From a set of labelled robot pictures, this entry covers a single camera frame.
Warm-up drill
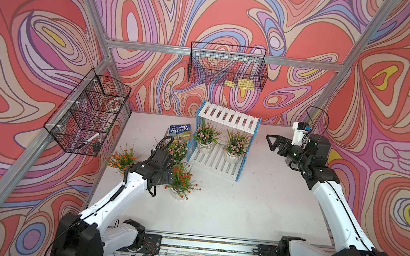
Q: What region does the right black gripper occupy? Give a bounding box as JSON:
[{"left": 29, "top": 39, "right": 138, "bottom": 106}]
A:
[{"left": 263, "top": 134, "right": 312, "bottom": 167}]

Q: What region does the pink flower potted plant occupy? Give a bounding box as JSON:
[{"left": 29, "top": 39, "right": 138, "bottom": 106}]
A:
[
  {"left": 167, "top": 139, "right": 188, "bottom": 166},
  {"left": 193, "top": 122, "right": 221, "bottom": 154},
  {"left": 224, "top": 131, "right": 251, "bottom": 164}
]

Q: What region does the blue white wooden rack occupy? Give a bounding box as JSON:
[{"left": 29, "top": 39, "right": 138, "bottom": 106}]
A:
[{"left": 186, "top": 101, "right": 262, "bottom": 181}]

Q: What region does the red flower potted plant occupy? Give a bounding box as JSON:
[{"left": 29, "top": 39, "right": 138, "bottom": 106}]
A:
[{"left": 165, "top": 162, "right": 202, "bottom": 201}]

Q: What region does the orange flower potted plant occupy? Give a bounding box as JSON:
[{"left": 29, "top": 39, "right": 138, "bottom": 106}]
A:
[{"left": 107, "top": 147, "right": 138, "bottom": 174}]

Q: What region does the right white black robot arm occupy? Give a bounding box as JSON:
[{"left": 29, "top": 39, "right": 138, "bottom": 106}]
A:
[{"left": 258, "top": 122, "right": 388, "bottom": 256}]

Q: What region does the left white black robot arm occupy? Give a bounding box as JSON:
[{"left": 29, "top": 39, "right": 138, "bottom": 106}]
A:
[{"left": 45, "top": 136, "right": 174, "bottom": 256}]

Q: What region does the yellow sponge in basket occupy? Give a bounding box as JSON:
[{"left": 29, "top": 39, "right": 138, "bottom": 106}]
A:
[{"left": 237, "top": 78, "right": 255, "bottom": 91}]

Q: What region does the small yellow block in basket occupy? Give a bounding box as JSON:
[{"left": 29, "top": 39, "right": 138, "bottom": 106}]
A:
[{"left": 224, "top": 80, "right": 236, "bottom": 88}]

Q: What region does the blue treehouse book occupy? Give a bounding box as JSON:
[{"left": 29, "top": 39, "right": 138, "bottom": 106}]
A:
[{"left": 168, "top": 124, "right": 192, "bottom": 141}]

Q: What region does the white marker in basket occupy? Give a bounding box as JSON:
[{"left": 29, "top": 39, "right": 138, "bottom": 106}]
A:
[{"left": 76, "top": 132, "right": 100, "bottom": 150}]

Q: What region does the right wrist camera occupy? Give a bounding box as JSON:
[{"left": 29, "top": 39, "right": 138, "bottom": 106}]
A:
[{"left": 292, "top": 122, "right": 311, "bottom": 146}]

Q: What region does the black wire basket back wall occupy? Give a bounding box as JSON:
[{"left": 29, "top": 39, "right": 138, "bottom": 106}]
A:
[{"left": 187, "top": 41, "right": 268, "bottom": 91}]

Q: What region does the black wire basket wall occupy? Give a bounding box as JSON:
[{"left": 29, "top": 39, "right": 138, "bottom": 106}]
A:
[
  {"left": 44, "top": 69, "right": 132, "bottom": 156},
  {"left": 187, "top": 41, "right": 268, "bottom": 91}
]

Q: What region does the aluminium front rail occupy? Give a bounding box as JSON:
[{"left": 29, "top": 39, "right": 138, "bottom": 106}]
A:
[{"left": 153, "top": 234, "right": 258, "bottom": 256}]

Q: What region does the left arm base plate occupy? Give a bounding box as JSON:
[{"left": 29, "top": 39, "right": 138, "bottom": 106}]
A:
[{"left": 116, "top": 230, "right": 163, "bottom": 256}]

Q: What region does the black wire basket left wall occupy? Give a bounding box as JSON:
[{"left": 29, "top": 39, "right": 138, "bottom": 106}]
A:
[{"left": 44, "top": 69, "right": 132, "bottom": 156}]

